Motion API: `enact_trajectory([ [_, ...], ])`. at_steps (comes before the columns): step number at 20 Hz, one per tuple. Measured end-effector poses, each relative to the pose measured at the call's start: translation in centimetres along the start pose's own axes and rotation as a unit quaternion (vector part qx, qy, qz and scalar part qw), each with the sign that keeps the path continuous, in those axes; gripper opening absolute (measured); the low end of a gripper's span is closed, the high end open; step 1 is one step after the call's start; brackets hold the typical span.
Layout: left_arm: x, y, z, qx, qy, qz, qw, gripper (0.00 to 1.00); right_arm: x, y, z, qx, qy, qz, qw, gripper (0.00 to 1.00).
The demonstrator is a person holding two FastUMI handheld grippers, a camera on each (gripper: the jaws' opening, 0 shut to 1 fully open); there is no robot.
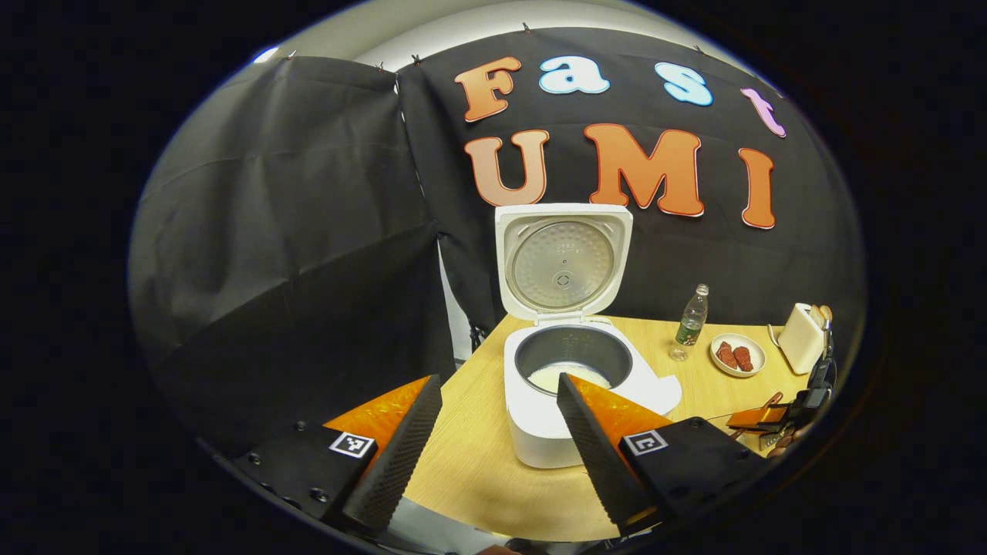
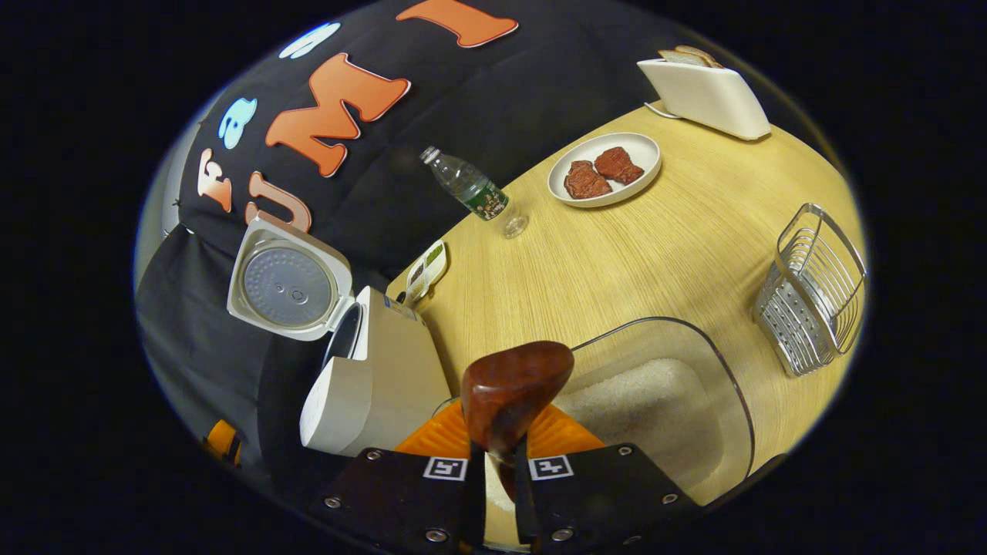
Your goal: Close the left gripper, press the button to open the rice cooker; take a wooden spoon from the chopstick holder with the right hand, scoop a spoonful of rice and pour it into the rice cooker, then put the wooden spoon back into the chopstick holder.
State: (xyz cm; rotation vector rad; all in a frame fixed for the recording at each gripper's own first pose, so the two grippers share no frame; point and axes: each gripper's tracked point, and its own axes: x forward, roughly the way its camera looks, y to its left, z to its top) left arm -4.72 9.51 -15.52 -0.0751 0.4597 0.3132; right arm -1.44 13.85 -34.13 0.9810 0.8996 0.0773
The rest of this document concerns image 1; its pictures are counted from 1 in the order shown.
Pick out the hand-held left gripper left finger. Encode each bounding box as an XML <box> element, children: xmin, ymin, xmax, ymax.
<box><xmin>230</xmin><ymin>375</ymin><xmax>444</xmax><ymax>535</ymax></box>

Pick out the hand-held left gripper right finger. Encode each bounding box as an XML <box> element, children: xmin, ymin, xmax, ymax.
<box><xmin>555</xmin><ymin>373</ymin><xmax>773</xmax><ymax>537</ymax></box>

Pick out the white rice cooker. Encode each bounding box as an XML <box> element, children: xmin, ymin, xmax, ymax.
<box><xmin>494</xmin><ymin>203</ymin><xmax>684</xmax><ymax>469</ymax></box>

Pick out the white rice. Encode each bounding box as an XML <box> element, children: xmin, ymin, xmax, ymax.
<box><xmin>528</xmin><ymin>362</ymin><xmax>612</xmax><ymax>394</ymax></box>

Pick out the white toaster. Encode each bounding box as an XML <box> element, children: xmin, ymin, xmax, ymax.
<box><xmin>777</xmin><ymin>303</ymin><xmax>827</xmax><ymax>375</ymax></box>

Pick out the white round plate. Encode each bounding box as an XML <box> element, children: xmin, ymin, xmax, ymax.
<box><xmin>709</xmin><ymin>333</ymin><xmax>766</xmax><ymax>378</ymax></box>

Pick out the clear plastic water bottle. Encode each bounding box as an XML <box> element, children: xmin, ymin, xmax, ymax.
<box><xmin>669</xmin><ymin>284</ymin><xmax>709</xmax><ymax>362</ymax></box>

